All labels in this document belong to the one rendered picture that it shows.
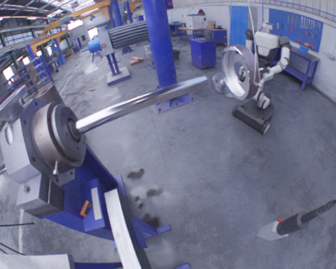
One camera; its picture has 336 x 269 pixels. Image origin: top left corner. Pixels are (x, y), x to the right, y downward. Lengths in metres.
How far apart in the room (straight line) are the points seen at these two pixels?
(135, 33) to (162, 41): 1.99
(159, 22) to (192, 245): 2.60
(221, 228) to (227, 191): 0.40
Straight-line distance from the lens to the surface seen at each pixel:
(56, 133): 0.69
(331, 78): 4.72
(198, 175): 1.66
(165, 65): 2.34
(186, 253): 1.47
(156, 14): 2.22
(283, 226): 0.48
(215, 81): 1.29
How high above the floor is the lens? 1.47
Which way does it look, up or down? 45 degrees down
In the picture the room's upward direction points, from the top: 12 degrees counter-clockwise
